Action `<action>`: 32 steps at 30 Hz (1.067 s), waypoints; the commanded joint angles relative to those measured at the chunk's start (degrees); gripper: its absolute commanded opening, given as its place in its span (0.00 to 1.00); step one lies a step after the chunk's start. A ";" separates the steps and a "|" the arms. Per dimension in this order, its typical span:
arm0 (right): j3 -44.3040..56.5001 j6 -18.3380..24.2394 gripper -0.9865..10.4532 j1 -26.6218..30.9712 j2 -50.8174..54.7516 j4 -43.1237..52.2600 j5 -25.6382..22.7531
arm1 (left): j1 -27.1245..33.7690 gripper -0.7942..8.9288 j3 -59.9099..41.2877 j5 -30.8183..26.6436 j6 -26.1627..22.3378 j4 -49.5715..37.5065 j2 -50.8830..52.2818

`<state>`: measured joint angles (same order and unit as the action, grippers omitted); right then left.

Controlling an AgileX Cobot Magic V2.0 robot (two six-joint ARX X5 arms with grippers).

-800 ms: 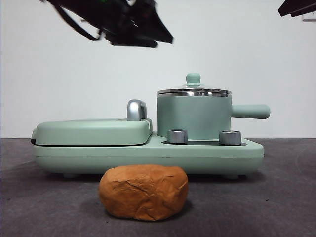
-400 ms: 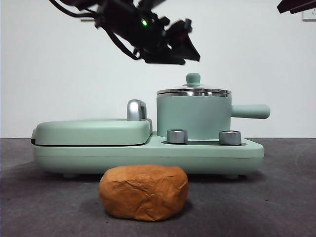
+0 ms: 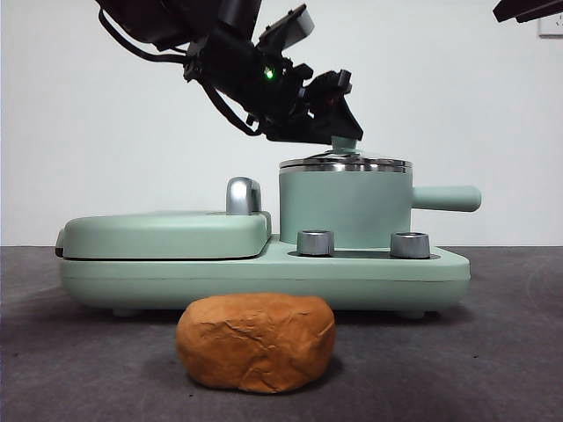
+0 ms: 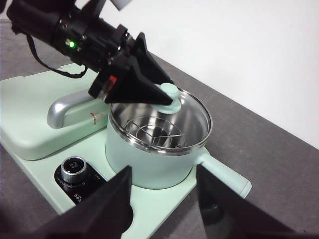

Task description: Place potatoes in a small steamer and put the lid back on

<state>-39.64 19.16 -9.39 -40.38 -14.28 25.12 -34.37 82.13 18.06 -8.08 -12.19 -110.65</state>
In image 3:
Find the glass pot lid green knob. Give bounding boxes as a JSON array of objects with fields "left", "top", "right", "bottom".
[{"left": 280, "top": 135, "right": 414, "bottom": 171}]

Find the chrome griddle cover handle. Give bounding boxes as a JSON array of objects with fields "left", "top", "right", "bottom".
[{"left": 226, "top": 177, "right": 265, "bottom": 217}]

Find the mint green pot with handle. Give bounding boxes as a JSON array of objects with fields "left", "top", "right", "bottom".
[{"left": 279, "top": 166, "right": 483, "bottom": 248}]

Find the silver control knob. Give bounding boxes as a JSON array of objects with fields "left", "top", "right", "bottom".
[
  {"left": 296, "top": 229, "right": 335, "bottom": 257},
  {"left": 390, "top": 231, "right": 431, "bottom": 259}
]

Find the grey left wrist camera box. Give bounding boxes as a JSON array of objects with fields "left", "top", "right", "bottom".
[{"left": 258, "top": 4, "right": 316, "bottom": 47}]

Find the white wall socket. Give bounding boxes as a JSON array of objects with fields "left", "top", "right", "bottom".
[{"left": 538, "top": 12, "right": 563, "bottom": 38}]

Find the mint green breakfast maker base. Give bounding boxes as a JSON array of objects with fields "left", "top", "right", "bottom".
[{"left": 60, "top": 232, "right": 472, "bottom": 318}]

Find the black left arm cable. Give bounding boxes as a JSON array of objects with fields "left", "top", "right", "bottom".
[
  {"left": 97, "top": 8, "right": 191, "bottom": 65},
  {"left": 201, "top": 83, "right": 265, "bottom": 138}
]

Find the brown potato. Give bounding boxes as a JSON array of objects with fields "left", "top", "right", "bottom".
[{"left": 175, "top": 293, "right": 338, "bottom": 395}]

